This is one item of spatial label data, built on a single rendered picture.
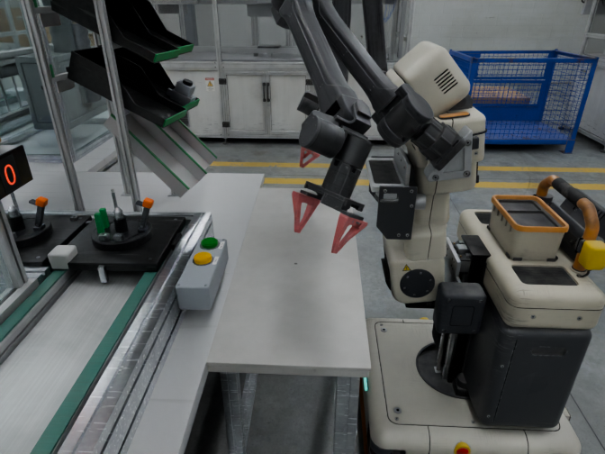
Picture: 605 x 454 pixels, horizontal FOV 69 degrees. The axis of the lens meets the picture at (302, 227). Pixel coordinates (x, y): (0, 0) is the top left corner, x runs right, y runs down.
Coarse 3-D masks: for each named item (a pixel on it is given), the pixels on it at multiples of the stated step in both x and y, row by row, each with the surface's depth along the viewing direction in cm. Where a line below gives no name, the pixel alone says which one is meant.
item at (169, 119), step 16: (96, 48) 120; (80, 64) 112; (96, 64) 112; (128, 64) 123; (80, 80) 114; (96, 80) 113; (128, 80) 125; (144, 80) 124; (128, 96) 114; (144, 96) 125; (160, 96) 125; (144, 112) 115; (160, 112) 122; (176, 112) 126
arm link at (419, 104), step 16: (272, 0) 100; (320, 0) 100; (320, 16) 101; (336, 16) 102; (336, 32) 100; (352, 32) 102; (336, 48) 101; (352, 48) 99; (352, 64) 99; (368, 64) 98; (368, 80) 98; (384, 80) 98; (368, 96) 100; (384, 96) 97; (400, 96) 99; (416, 96) 96; (384, 112) 100; (416, 112) 93; (432, 112) 97; (384, 128) 98; (400, 144) 100
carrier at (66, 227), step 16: (16, 208) 106; (16, 224) 106; (32, 224) 110; (48, 224) 110; (64, 224) 114; (80, 224) 114; (16, 240) 103; (32, 240) 104; (48, 240) 107; (64, 240) 107; (32, 256) 100
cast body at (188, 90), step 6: (186, 78) 134; (180, 84) 132; (186, 84) 132; (192, 84) 133; (168, 90) 135; (174, 90) 133; (180, 90) 133; (186, 90) 132; (192, 90) 134; (174, 96) 134; (180, 96) 133; (186, 96) 133; (192, 96) 135; (180, 102) 134; (186, 102) 134
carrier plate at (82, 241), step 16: (160, 224) 114; (176, 224) 114; (80, 240) 107; (160, 240) 107; (80, 256) 100; (96, 256) 100; (112, 256) 100; (128, 256) 100; (144, 256) 100; (160, 256) 100
